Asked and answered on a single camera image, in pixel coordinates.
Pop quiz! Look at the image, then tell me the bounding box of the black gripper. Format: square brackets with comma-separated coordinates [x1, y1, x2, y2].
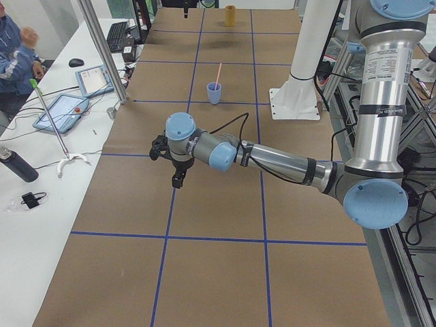
[172, 158, 194, 189]

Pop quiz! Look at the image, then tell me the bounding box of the near blue teach pendant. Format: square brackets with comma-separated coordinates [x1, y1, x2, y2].
[48, 94, 90, 134]

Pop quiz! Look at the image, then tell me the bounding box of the far blue teach pendant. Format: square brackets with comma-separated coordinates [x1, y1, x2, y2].
[75, 65, 114, 98]

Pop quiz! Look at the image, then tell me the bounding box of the light blue cup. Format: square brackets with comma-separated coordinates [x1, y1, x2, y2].
[206, 82, 221, 105]

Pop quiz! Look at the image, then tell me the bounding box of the blue teach pendant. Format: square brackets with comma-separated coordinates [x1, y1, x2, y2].
[48, 94, 90, 134]
[75, 65, 114, 98]

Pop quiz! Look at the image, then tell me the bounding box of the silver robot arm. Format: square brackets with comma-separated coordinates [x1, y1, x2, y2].
[163, 1, 435, 229]

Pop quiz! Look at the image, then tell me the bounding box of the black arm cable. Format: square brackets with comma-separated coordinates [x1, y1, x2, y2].
[208, 112, 357, 183]

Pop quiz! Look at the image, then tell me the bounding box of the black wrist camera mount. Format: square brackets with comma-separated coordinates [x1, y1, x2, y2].
[149, 134, 171, 161]

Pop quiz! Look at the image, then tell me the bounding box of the black computer mouse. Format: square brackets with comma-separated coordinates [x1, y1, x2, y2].
[68, 58, 84, 67]

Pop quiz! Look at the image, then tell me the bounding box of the seated person in blue hoodie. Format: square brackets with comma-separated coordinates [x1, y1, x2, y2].
[1, 5, 45, 121]

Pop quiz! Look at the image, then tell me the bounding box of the pink chopstick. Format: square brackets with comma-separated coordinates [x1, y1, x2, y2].
[214, 62, 223, 91]

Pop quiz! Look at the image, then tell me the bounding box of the aluminium frame post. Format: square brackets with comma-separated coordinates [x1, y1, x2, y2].
[78, 0, 127, 104]

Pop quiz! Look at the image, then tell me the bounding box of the reacher grabber stick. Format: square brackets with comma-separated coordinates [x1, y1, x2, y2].
[30, 78, 91, 178]

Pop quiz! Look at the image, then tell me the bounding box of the yellow wooden cup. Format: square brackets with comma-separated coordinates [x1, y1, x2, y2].
[224, 5, 236, 27]

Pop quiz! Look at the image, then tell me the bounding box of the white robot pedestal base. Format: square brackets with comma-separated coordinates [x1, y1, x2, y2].
[269, 0, 341, 121]

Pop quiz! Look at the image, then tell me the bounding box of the black water bottle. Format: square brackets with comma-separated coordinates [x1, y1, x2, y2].
[1, 146, 39, 183]

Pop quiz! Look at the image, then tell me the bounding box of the small black adapter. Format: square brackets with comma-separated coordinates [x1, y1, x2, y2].
[21, 192, 47, 209]

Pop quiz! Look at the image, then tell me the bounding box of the black computer keyboard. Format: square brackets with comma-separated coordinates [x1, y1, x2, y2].
[106, 21, 129, 53]

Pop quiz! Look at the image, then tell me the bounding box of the small metal cylinder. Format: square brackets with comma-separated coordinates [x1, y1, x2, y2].
[106, 107, 116, 119]

